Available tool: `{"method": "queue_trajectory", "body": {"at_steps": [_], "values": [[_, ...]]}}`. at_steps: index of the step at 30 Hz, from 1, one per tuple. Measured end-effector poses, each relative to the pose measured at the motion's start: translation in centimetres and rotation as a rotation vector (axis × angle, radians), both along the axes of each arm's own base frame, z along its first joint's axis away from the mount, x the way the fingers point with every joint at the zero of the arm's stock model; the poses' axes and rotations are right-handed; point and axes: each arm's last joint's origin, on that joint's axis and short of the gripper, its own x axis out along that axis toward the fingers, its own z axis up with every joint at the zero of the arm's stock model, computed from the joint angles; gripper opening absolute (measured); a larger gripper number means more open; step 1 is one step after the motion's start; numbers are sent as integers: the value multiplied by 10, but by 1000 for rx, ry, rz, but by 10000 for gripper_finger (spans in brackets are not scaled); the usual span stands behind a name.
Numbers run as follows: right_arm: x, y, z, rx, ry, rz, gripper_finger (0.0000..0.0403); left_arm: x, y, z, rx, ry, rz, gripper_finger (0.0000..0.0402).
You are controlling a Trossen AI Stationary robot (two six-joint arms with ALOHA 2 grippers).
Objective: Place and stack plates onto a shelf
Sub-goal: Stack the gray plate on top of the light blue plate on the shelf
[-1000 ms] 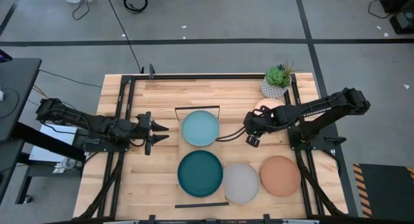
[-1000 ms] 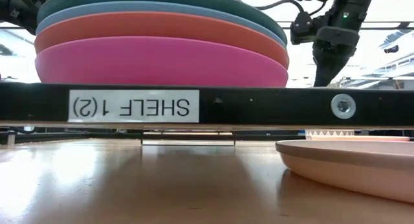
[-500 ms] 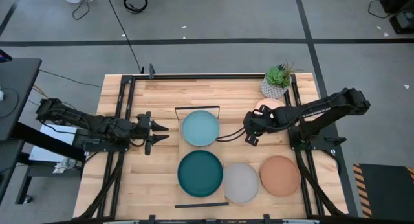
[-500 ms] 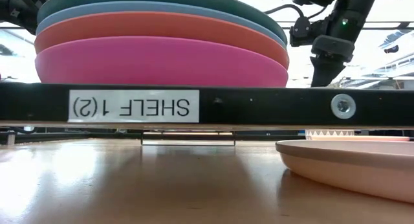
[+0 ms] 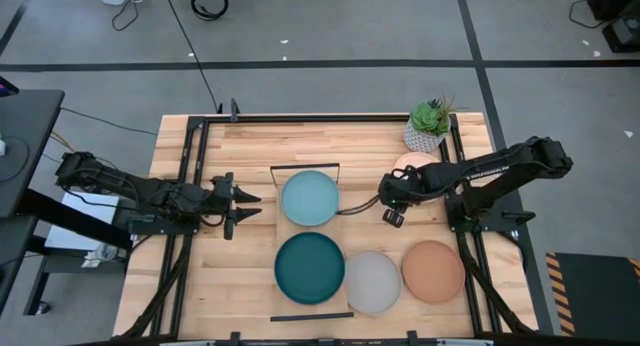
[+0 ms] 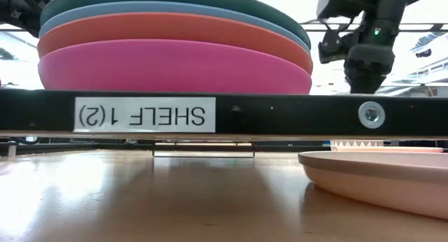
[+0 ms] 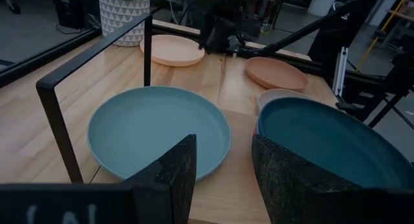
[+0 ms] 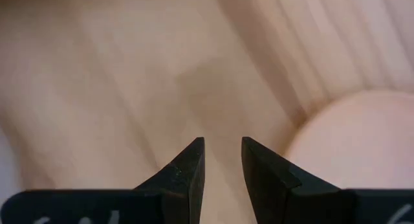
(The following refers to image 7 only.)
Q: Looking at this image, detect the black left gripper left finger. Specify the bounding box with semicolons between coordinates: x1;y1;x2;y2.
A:
122;134;197;224

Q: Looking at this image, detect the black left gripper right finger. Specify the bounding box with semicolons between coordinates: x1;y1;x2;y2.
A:
252;135;369;224

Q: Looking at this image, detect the dark teal plate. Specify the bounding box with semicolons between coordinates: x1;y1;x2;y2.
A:
257;96;414;190

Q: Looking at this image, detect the pale peach plate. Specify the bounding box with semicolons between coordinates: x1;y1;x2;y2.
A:
139;34;206;68

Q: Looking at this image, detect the light blue plate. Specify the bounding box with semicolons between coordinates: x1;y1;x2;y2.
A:
86;85;232;183

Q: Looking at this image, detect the orange plate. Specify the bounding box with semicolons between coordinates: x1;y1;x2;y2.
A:
245;56;309;93

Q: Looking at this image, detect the black tripod stand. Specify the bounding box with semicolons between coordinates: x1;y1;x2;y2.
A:
336;52;414;128

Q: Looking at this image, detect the black diagonal strut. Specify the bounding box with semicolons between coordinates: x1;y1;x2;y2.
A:
258;0;360;56

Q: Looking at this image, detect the white triangle-patterned plant pot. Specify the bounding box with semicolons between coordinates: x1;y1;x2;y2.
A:
98;0;151;47

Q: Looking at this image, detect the yellow pole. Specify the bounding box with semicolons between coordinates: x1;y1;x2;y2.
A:
355;0;413;73

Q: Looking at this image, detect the white column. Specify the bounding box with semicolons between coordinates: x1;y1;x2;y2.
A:
307;0;341;17

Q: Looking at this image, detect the black speaker box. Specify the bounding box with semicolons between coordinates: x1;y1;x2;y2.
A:
52;0;85;30

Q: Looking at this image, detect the silver aluminium extrusion post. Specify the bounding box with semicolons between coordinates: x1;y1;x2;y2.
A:
332;46;349;97

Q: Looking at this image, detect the black aluminium table frame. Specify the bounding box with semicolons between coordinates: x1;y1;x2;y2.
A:
0;19;414;98

